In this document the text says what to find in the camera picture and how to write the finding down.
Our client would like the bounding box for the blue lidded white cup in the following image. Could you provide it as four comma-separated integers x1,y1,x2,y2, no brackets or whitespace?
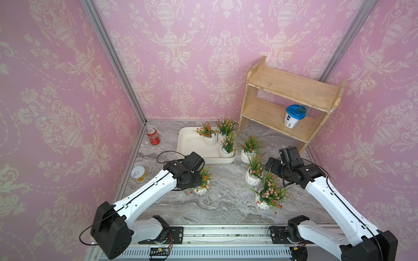
284,104,307,129

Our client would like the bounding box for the pink flower pot mid-right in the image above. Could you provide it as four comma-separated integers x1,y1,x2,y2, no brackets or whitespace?
245,155,265,187

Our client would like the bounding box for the aluminium mounting rail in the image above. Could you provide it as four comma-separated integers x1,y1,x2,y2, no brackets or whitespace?
93,224,343,261

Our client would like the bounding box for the orange flower pot front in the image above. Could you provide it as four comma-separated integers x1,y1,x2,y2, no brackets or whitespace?
190,166,213,196

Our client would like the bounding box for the orange flower pot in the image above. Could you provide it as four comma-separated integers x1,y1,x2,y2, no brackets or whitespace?
190,166,213,196
241,135,264,164

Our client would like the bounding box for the white plastic storage box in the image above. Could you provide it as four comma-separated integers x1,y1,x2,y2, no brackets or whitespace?
176,127,237,164

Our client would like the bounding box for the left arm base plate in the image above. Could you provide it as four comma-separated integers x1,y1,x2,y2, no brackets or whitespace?
138,226,185,245

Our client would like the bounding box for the large pink flower pot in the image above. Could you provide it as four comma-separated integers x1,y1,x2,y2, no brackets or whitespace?
251,172,289,210

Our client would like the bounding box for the red flower pot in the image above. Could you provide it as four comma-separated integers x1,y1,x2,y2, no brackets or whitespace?
196,122,218,146

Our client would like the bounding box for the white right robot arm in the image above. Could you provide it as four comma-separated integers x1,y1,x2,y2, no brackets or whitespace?
265,147,398,261

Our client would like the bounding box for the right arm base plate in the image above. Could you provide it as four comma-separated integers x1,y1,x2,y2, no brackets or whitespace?
267,226,292,244

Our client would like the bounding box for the white yellow can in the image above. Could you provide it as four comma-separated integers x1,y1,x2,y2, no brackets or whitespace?
130,166,148,183

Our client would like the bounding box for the wooden two-tier shelf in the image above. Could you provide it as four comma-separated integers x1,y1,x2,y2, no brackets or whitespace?
237,56,347,153

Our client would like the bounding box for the red cola can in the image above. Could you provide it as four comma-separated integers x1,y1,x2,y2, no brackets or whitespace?
147,128,161,146

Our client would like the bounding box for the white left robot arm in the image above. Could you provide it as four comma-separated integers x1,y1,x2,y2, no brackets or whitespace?
90,152,205,260

